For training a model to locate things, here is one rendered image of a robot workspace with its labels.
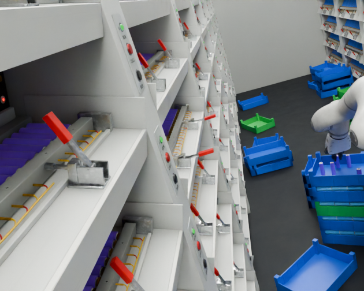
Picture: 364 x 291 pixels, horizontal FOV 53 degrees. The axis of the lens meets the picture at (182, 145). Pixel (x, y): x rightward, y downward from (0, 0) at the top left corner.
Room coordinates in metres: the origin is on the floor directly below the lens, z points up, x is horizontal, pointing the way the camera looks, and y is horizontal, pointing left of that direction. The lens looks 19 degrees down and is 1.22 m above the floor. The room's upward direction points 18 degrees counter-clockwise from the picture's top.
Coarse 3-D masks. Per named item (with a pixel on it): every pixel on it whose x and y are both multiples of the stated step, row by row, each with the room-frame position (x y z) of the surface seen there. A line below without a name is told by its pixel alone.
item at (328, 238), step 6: (324, 234) 1.45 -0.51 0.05; (330, 234) 1.44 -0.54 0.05; (336, 234) 1.42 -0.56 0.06; (342, 234) 1.41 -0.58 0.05; (324, 240) 1.46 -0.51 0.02; (330, 240) 1.44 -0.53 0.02; (336, 240) 1.43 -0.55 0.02; (342, 240) 1.41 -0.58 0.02; (348, 240) 1.39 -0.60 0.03; (354, 240) 1.38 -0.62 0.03; (360, 240) 1.37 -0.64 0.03
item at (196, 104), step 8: (176, 104) 1.23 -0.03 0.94; (184, 104) 1.23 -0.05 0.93; (192, 104) 1.24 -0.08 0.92; (200, 104) 1.23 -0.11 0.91; (192, 112) 1.23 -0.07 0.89; (200, 112) 1.22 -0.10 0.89; (184, 128) 1.06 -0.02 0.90; (200, 128) 1.06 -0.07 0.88; (192, 136) 0.99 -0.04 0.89; (200, 136) 1.06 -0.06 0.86; (184, 144) 0.93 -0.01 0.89; (192, 144) 0.93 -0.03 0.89; (192, 152) 0.88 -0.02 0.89; (192, 160) 0.83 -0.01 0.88; (176, 168) 0.79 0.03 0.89; (192, 168) 0.79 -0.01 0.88; (184, 176) 0.75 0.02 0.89; (192, 176) 0.76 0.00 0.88; (184, 184) 0.64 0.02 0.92; (192, 184) 0.76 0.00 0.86
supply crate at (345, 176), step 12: (324, 156) 1.60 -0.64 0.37; (360, 156) 1.51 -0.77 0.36; (312, 168) 1.52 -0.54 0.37; (324, 168) 1.58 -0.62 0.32; (336, 168) 1.54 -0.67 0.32; (348, 168) 1.51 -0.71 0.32; (312, 180) 1.46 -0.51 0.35; (324, 180) 1.43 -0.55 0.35; (336, 180) 1.40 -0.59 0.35; (348, 180) 1.37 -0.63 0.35; (360, 180) 1.34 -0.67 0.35
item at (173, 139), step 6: (186, 108) 1.20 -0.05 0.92; (180, 114) 1.13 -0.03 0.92; (180, 120) 1.07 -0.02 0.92; (174, 126) 1.01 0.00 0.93; (180, 126) 1.02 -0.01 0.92; (174, 132) 0.97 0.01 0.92; (180, 132) 1.00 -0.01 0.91; (174, 138) 0.92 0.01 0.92; (180, 138) 0.96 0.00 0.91; (168, 144) 0.88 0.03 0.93; (174, 144) 0.89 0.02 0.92; (180, 150) 0.88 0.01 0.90
